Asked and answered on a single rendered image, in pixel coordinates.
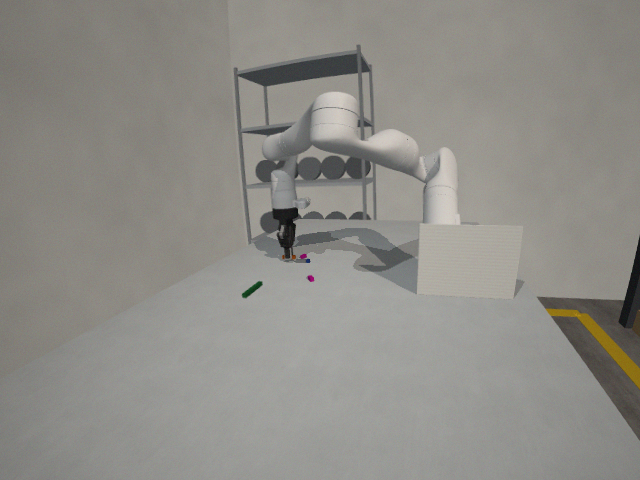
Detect green rod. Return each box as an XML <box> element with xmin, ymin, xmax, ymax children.
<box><xmin>242</xmin><ymin>281</ymin><xmax>262</xmax><ymax>298</ymax></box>

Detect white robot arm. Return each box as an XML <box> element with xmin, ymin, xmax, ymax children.
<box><xmin>262</xmin><ymin>92</ymin><xmax>460</xmax><ymax>225</ymax></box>

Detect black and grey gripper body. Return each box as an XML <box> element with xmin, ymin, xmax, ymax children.
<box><xmin>272</xmin><ymin>207</ymin><xmax>298</xmax><ymax>237</ymax></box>

